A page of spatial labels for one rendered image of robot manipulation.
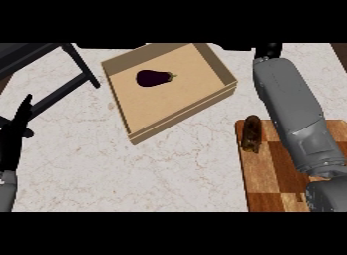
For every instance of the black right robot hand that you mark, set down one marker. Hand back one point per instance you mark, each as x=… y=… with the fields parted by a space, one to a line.
x=268 y=50

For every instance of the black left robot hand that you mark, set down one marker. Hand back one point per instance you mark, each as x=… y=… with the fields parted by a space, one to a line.
x=8 y=149

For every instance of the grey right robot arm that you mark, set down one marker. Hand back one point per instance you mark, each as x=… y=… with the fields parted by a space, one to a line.
x=292 y=106

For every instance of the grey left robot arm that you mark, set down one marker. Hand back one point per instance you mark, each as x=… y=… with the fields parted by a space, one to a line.
x=1 y=196

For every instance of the dark purple eggplant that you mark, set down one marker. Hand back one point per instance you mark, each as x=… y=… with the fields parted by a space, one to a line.
x=151 y=78

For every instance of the cardboard box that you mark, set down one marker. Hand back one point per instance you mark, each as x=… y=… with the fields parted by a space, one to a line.
x=172 y=106

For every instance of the wooden checkered cutting board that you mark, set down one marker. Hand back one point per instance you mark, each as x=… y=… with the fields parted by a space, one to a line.
x=265 y=179

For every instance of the brown elongated vegetable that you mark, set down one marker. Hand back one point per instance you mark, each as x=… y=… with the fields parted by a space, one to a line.
x=252 y=134

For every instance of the black metal frame stand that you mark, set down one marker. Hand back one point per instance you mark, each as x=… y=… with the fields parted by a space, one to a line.
x=15 y=58

